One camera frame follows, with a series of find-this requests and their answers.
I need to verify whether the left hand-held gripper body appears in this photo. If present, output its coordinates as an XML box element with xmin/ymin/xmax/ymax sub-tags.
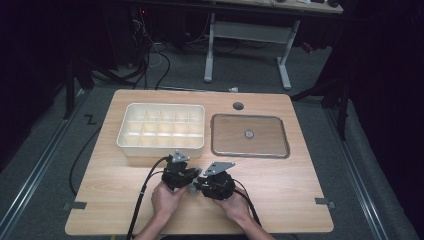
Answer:
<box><xmin>161</xmin><ymin>149</ymin><xmax>198</xmax><ymax>192</ymax></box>

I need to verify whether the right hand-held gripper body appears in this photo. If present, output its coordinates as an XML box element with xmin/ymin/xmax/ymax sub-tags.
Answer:
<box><xmin>199</xmin><ymin>161</ymin><xmax>238</xmax><ymax>201</ymax></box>

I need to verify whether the person's left hand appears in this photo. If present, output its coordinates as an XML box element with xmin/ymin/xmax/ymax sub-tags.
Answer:
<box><xmin>150</xmin><ymin>180</ymin><xmax>188</xmax><ymax>218</ymax></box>

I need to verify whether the person's right hand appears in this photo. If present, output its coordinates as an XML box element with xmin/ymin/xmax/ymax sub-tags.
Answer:
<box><xmin>213</xmin><ymin>185</ymin><xmax>255</xmax><ymax>225</ymax></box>

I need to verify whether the white divided storage box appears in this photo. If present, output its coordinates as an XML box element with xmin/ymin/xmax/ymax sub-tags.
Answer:
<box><xmin>116</xmin><ymin>102</ymin><xmax>206</xmax><ymax>159</ymax></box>

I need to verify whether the clear lid with round knob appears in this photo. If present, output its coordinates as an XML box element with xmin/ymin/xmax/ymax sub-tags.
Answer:
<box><xmin>210</xmin><ymin>113</ymin><xmax>291</xmax><ymax>160</ymax></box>

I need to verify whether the grey tape strip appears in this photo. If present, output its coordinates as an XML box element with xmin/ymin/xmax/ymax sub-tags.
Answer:
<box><xmin>314</xmin><ymin>197</ymin><xmax>337</xmax><ymax>210</ymax></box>
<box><xmin>62</xmin><ymin>201</ymin><xmax>88</xmax><ymax>211</ymax></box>

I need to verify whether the black stand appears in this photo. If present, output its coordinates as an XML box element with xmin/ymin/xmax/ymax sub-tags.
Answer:
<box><xmin>289</xmin><ymin>63</ymin><xmax>352</xmax><ymax>142</ymax></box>
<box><xmin>62</xmin><ymin>55</ymin><xmax>98</xmax><ymax>121</ymax></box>

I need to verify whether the wooden desk with white legs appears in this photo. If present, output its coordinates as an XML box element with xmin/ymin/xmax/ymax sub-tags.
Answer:
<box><xmin>202</xmin><ymin>0</ymin><xmax>345</xmax><ymax>91</ymax></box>

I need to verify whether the small red object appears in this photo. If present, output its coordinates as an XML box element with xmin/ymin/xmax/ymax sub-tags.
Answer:
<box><xmin>300</xmin><ymin>41</ymin><xmax>315</xmax><ymax>55</ymax></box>

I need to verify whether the right hand-held gripper black cable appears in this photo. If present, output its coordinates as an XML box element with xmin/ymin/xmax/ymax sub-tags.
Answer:
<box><xmin>231</xmin><ymin>178</ymin><xmax>263</xmax><ymax>228</ymax></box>

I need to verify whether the hand-held gripper black cable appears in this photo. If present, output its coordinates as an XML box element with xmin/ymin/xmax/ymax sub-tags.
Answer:
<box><xmin>231</xmin><ymin>178</ymin><xmax>263</xmax><ymax>228</ymax></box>
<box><xmin>125</xmin><ymin>155</ymin><xmax>172</xmax><ymax>240</ymax></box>

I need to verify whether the left hand-held gripper black cable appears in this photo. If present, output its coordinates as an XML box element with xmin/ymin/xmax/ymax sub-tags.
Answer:
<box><xmin>125</xmin><ymin>155</ymin><xmax>172</xmax><ymax>240</ymax></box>

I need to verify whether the thin black cable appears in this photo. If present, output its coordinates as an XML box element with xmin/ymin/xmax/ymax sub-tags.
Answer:
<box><xmin>68</xmin><ymin>125</ymin><xmax>103</xmax><ymax>197</ymax></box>

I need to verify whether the bundle of dark cables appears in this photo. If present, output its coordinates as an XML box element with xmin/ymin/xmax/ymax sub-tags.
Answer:
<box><xmin>124</xmin><ymin>8</ymin><xmax>173</xmax><ymax>91</ymax></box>

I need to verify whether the metal floor rail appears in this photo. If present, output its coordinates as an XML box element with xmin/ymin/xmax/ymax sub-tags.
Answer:
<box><xmin>324</xmin><ymin>106</ymin><xmax>390</xmax><ymax>240</ymax></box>
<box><xmin>0</xmin><ymin>89</ymin><xmax>88</xmax><ymax>240</ymax></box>

